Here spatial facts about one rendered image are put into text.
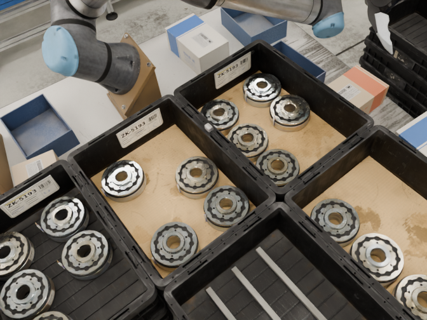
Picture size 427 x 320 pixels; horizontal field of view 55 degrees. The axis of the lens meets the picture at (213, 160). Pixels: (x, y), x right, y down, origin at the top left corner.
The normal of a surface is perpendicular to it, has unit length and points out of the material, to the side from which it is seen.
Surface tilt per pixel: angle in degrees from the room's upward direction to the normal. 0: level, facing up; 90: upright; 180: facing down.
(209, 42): 0
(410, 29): 0
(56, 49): 49
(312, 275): 0
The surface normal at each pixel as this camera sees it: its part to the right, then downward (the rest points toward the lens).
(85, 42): 0.76, -0.17
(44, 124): -0.08, -0.56
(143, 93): 0.53, 0.68
